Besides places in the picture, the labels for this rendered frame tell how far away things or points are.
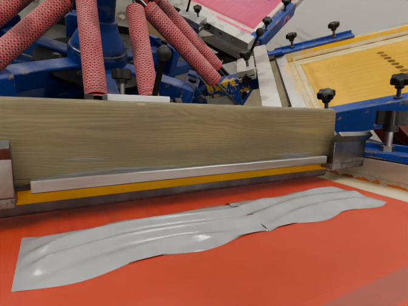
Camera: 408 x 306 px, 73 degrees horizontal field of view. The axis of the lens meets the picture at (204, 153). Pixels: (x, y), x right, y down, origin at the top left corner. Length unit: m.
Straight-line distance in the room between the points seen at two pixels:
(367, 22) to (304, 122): 2.28
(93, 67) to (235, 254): 0.57
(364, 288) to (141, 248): 0.14
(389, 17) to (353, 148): 2.15
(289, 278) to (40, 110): 0.22
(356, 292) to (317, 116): 0.26
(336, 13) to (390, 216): 2.57
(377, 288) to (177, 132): 0.20
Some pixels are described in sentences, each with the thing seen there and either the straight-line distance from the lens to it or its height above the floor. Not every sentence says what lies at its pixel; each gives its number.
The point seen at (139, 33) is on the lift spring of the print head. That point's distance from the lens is 0.79.
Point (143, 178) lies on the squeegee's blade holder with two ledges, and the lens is 0.27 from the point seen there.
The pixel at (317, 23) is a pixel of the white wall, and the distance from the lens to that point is 2.94.
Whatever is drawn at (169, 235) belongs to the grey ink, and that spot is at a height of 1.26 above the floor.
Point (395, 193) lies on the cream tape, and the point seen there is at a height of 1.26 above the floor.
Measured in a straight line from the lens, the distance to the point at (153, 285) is 0.18.
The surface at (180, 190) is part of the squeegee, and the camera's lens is 0.31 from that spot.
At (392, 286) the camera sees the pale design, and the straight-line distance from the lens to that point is 0.21.
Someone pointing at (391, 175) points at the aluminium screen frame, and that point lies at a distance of 0.47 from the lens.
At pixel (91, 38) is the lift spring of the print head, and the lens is 0.74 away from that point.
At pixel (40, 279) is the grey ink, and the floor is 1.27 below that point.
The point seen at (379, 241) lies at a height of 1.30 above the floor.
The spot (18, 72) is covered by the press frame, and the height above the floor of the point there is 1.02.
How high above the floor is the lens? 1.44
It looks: 36 degrees down
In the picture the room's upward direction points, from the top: 20 degrees clockwise
